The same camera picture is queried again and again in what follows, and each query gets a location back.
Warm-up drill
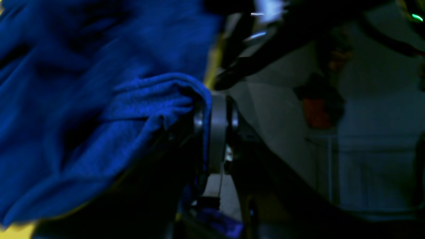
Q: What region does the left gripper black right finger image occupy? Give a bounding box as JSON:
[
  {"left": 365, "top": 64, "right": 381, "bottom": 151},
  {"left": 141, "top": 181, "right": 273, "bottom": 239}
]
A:
[{"left": 209, "top": 95, "right": 424, "bottom": 239}]

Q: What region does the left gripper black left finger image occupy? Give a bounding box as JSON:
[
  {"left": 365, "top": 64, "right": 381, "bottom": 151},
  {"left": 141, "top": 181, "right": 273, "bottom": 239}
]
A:
[{"left": 33, "top": 103, "right": 206, "bottom": 239}]

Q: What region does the dark blue long-sleeve shirt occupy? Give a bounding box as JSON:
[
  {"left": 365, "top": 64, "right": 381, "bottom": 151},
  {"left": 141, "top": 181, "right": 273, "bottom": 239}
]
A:
[{"left": 1, "top": 0, "right": 224, "bottom": 239}]

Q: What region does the yellow table cloth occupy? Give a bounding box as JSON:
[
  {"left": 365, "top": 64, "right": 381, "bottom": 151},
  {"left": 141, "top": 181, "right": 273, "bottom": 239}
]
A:
[{"left": 0, "top": 42, "right": 222, "bottom": 239}]

